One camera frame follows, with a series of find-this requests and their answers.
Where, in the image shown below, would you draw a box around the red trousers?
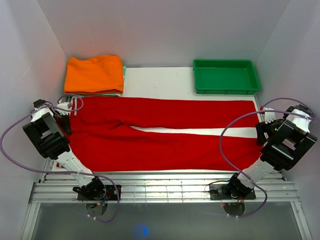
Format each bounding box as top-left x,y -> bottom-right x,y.
68,96 -> 261,172

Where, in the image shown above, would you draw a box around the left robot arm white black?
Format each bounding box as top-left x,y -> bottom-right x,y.
22,99 -> 107,200

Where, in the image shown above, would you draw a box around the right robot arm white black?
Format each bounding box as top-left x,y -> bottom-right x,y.
225,104 -> 318,199

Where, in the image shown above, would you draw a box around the folded orange trousers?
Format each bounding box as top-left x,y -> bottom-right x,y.
63,55 -> 124,95

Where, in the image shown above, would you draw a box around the folded light green garment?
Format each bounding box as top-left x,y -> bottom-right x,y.
64,66 -> 127,96

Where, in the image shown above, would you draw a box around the green plastic tray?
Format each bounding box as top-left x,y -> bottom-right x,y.
193,59 -> 261,95

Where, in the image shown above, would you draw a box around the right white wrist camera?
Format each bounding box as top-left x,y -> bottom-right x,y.
260,106 -> 276,124

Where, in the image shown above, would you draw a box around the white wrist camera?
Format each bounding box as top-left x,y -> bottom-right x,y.
56,96 -> 73,116
260,106 -> 276,124

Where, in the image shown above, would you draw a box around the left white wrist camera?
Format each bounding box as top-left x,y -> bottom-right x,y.
56,96 -> 73,116

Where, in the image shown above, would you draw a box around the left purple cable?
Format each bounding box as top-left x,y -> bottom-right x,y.
0,94 -> 121,223

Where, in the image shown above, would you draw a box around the aluminium rail frame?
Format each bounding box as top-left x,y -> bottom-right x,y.
20,97 -> 313,240

